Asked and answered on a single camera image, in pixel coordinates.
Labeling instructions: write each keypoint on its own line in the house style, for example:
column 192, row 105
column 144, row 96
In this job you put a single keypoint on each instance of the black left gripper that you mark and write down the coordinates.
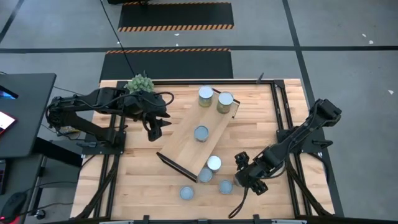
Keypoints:
column 146, row 104

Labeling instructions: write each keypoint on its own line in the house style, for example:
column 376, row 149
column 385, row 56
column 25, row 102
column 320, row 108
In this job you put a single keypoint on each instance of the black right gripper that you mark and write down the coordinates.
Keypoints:
column 259, row 169

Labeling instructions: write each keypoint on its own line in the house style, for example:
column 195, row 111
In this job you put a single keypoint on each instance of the mixed vegetables can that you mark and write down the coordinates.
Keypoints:
column 205, row 175

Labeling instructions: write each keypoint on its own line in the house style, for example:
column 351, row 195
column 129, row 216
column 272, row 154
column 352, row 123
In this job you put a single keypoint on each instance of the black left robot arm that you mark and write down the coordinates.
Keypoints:
column 93, row 129

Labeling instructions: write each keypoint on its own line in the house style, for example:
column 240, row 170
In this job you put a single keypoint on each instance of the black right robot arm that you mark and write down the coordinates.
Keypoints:
column 298, row 137

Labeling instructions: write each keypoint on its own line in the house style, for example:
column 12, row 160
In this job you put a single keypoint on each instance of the tomatoes can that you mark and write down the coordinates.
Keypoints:
column 225, row 186

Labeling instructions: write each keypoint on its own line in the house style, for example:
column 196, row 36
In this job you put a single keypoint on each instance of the green artificial succulent plant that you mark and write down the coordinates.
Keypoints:
column 140, row 84

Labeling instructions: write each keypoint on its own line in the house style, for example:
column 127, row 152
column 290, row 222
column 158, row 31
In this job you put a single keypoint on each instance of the olive label tall can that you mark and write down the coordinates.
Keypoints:
column 205, row 93

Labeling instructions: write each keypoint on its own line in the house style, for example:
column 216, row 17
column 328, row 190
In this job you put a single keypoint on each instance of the black hazard stripe floor mat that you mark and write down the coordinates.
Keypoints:
column 168, row 65
column 174, row 15

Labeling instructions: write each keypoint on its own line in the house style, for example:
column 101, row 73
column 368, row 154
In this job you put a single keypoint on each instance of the olive can with Orange print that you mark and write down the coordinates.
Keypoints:
column 224, row 99

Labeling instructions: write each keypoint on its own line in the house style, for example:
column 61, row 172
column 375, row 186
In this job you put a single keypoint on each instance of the teal tuna fish can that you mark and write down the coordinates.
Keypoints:
column 186, row 192

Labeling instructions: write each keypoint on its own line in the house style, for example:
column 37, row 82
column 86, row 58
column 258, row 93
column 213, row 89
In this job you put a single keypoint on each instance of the black desk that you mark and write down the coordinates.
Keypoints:
column 31, row 109

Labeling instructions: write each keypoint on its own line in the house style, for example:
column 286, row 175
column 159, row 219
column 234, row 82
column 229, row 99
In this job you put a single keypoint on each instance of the dark grey side table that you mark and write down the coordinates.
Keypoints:
column 18, row 174

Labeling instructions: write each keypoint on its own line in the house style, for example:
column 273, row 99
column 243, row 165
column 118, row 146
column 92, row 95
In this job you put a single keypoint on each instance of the black caster wheel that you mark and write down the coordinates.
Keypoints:
column 40, row 214

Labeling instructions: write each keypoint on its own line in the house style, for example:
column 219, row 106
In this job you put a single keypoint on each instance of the phone with lit screen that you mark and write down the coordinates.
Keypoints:
column 6, row 121

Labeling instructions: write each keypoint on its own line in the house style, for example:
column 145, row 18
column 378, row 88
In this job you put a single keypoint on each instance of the tablet with blue screen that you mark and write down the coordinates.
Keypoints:
column 6, row 93

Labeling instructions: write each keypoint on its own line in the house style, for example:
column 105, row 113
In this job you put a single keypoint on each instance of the black computer mouse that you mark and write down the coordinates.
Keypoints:
column 14, row 203

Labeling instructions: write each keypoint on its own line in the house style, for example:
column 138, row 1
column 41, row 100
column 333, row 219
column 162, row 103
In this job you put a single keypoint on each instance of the wooden shelf with black frame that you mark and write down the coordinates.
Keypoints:
column 192, row 146

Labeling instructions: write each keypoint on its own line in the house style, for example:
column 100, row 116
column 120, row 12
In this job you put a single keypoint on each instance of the black aluminium table frame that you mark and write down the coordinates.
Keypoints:
column 233, row 82

